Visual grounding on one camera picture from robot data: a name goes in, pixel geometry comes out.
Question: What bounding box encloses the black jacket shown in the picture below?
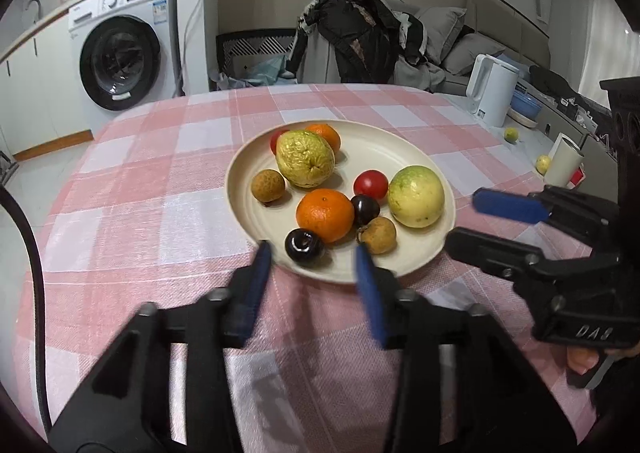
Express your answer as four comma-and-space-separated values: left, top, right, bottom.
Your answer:
287, 0, 401, 84

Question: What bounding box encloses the blue bowl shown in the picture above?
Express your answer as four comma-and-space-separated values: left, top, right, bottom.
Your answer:
510, 92, 543, 120

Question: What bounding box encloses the grey pillow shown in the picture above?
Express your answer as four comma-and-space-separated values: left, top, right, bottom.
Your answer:
417, 7, 468, 64
442, 33, 506, 76

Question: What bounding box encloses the pink checked tablecloth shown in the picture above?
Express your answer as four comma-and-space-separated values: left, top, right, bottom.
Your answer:
12, 83, 616, 453

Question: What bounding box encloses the white cup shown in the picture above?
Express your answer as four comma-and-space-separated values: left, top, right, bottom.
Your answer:
544, 133, 585, 188

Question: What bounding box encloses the person's right hand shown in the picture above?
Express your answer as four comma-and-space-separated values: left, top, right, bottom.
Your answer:
565, 345, 608, 376

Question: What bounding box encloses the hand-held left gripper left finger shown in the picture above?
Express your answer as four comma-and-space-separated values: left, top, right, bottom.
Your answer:
47, 240, 273, 453

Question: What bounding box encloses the cream round plate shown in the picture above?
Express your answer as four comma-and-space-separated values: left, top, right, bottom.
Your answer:
224, 120, 457, 285

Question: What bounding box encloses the black plastic crate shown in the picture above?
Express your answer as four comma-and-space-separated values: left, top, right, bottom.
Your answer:
216, 29, 301, 91

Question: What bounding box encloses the white electric kettle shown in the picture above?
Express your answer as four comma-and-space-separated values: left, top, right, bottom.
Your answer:
466, 54, 520, 128

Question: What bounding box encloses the dark purple plum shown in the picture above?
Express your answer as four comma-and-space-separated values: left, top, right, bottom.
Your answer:
350, 194, 382, 229
284, 228, 326, 265

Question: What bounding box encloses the wrinkled yellow guava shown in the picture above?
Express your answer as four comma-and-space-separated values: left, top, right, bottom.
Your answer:
275, 129, 336, 189

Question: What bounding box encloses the black cable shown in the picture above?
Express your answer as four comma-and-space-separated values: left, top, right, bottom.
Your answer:
0, 185, 53, 429

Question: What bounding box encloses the smooth pale green guava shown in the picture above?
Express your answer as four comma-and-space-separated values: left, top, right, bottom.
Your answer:
388, 165, 446, 229

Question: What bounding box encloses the orange tangerine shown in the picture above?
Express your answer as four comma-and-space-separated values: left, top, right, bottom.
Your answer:
304, 123, 342, 154
296, 188, 356, 244

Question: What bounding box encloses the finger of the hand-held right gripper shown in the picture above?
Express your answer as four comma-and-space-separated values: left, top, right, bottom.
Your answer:
444, 227, 553, 286
472, 185, 622, 256

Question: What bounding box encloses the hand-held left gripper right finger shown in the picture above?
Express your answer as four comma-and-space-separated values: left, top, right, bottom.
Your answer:
354, 244, 586, 453

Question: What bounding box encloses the white washing machine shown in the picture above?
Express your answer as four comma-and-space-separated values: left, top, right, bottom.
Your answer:
67, 0, 183, 112

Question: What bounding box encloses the brown longan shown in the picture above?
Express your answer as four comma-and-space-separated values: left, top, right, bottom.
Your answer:
357, 216, 398, 255
251, 169, 287, 205

